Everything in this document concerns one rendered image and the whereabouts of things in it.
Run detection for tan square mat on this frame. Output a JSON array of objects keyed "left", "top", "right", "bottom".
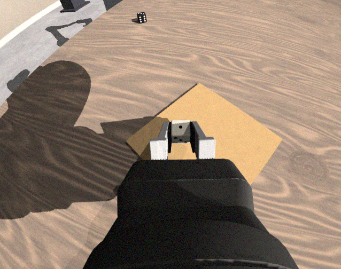
[{"left": 126, "top": 83, "right": 282, "bottom": 185}]

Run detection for white die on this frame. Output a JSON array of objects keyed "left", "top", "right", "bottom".
[{"left": 171, "top": 120, "right": 190, "bottom": 144}]

